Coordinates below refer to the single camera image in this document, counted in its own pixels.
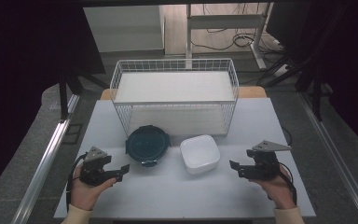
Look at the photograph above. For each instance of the white square bowl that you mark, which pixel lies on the white square bowl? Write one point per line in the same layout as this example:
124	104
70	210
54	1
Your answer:
199	154

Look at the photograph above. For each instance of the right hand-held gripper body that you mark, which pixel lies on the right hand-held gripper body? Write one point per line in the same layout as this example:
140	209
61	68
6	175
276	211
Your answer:
265	166

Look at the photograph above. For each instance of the white power strip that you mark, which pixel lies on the white power strip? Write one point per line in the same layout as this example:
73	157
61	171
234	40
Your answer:
281	70

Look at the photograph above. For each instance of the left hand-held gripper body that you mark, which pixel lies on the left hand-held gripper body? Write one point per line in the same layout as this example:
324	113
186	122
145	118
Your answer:
93	169

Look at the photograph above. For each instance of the aluminium rail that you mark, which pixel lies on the aluminium rail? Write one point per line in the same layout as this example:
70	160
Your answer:
338	161
43	168

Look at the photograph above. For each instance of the white cabinet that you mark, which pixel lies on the white cabinet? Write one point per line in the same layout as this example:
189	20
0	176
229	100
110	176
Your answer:
124	28

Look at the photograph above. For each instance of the black curtain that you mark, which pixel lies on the black curtain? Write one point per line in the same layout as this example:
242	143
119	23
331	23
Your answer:
348	56
21	62

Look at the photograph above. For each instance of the black stand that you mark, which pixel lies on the black stand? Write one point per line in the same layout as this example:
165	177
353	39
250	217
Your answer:
316	99
63	99

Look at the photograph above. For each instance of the round container with dark lid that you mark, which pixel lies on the round container with dark lid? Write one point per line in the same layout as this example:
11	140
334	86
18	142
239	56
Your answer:
147	144

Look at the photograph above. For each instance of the white desk frame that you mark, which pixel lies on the white desk frame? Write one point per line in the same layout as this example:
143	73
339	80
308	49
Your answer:
223	21

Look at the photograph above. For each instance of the person's left hand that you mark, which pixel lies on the person's left hand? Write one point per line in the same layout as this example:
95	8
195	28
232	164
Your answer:
85	196

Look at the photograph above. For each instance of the person's right hand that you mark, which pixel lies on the person's right hand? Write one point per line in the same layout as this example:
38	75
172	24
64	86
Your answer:
278	191

